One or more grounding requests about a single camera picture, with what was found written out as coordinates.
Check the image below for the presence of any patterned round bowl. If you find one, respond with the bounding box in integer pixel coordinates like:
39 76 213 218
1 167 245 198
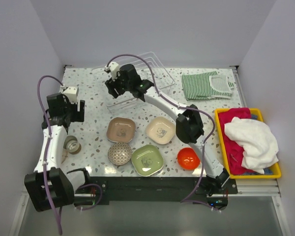
108 143 132 166

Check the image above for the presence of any green striped cloth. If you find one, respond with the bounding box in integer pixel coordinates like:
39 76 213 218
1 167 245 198
182 71 234 101

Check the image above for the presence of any orange round bowl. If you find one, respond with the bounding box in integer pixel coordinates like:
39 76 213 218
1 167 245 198
177 147 201 171

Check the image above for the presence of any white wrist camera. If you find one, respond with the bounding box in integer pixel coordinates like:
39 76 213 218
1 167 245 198
104 61 120 81
60 85 79 104

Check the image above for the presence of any magenta cloth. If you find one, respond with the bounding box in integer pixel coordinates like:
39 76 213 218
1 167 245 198
218 108 253 175

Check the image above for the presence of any white wire dish rack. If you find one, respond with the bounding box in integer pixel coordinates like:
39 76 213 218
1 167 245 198
91 52 176 115

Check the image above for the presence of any white towel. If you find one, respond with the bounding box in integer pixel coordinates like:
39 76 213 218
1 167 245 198
224 117 279 174

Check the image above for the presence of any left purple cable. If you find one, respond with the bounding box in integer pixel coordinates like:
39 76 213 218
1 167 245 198
37 75 64 235

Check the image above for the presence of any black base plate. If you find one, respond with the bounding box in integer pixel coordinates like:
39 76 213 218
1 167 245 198
74 177 238 210

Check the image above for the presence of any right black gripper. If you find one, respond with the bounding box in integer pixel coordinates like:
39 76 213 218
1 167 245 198
105 70 131 99

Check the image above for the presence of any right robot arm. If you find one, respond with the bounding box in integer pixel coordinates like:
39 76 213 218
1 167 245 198
104 62 230 193

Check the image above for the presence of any green square panda plate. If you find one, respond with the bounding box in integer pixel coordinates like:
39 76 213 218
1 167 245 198
131 145 164 177

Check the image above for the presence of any yellow plastic bin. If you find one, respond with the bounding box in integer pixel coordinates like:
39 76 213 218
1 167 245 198
214 108 282 179

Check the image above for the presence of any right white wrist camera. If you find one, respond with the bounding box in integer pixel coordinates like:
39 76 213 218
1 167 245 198
104 61 120 81

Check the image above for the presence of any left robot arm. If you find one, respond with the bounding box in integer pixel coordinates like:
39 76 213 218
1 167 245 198
24 91 92 212

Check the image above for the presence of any cream steel-lined cup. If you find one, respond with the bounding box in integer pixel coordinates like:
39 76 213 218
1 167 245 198
63 136 82 154

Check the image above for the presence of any cream square panda plate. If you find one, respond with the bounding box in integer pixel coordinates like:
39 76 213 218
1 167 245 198
146 117 176 145

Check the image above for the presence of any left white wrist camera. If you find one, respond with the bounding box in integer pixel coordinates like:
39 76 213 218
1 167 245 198
60 85 79 104

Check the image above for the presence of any brown square panda plate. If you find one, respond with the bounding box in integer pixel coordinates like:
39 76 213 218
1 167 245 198
106 117 136 143

